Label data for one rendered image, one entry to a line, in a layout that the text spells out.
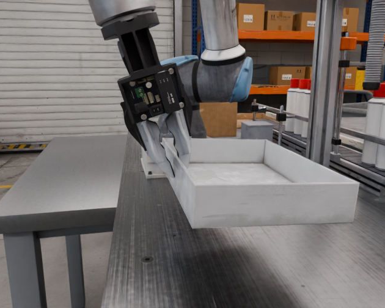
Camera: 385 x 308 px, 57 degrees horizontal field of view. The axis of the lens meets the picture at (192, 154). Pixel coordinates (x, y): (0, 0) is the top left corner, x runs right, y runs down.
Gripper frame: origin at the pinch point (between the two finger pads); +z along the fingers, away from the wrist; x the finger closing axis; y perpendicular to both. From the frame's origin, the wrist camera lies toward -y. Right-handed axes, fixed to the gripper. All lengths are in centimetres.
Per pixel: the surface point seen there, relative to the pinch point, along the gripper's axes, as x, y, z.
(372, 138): 48, -27, 17
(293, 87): 54, -80, 10
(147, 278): -8.8, 3.7, 13.3
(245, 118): 53, -152, 32
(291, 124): 50, -79, 23
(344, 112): 163, -237, 75
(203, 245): 0.4, -4.6, 16.2
